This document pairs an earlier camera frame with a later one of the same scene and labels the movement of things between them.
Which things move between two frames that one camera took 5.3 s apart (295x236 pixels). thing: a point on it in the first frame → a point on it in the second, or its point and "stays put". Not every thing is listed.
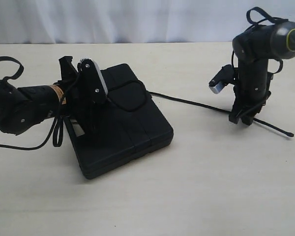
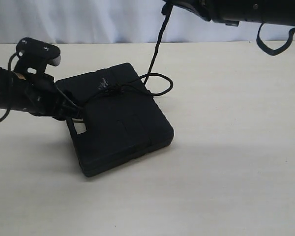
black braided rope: x=147 y=94 → x=78 y=104
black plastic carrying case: x=134 y=127 stays put
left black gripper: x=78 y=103 → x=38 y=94
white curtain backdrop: x=130 y=21 stays put
